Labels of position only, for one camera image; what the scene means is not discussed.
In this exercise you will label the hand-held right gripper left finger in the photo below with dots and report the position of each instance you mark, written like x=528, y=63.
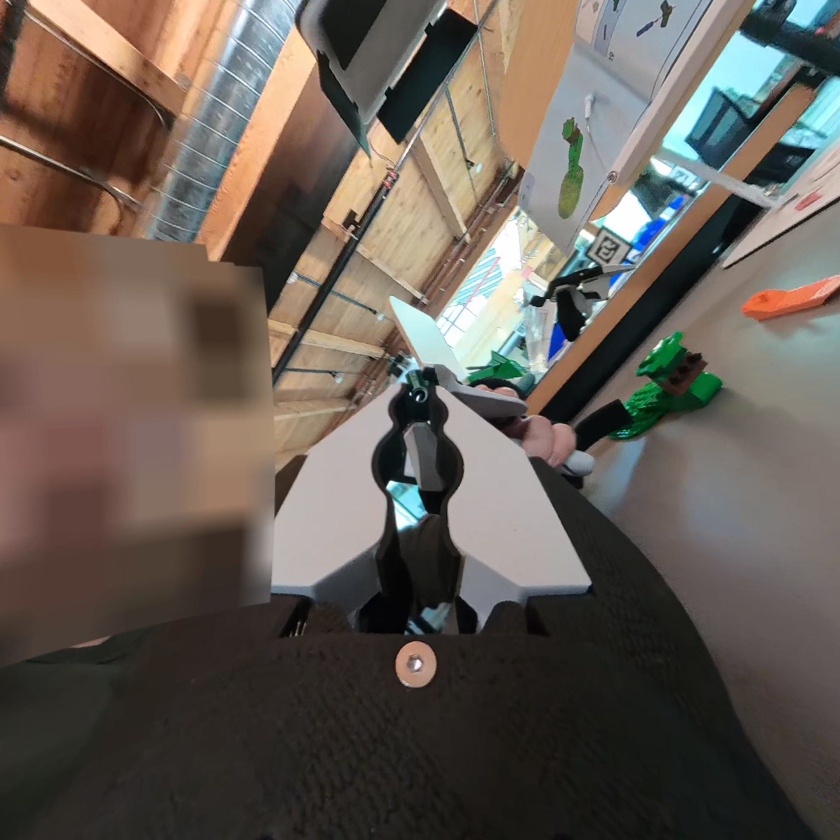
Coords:
x=328, y=518

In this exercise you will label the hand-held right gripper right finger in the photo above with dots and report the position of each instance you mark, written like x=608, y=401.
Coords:
x=518, y=525

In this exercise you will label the orange brick separator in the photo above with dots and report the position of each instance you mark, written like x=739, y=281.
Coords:
x=787, y=298

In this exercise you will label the green brick model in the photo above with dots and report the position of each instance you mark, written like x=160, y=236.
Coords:
x=663, y=358

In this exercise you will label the dark green connector brick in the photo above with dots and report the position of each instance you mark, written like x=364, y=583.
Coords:
x=420, y=387

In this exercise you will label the person's left hand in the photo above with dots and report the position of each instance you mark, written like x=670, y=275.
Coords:
x=544, y=436

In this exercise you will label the wood-edged office desk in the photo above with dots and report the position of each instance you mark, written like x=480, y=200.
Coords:
x=663, y=269

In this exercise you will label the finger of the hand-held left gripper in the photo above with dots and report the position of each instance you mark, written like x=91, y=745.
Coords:
x=426, y=459
x=423, y=334

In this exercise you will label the wooden book stand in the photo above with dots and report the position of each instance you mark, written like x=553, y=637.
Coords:
x=525, y=65

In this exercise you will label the green cardboard box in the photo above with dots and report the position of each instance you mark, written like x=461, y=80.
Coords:
x=499, y=364

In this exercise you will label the instruction booklet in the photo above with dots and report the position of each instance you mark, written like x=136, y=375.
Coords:
x=610, y=79

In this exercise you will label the black studio light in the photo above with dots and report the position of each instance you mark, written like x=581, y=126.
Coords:
x=367, y=39

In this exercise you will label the unused hand-held gripper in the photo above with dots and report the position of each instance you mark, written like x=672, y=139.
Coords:
x=571, y=308

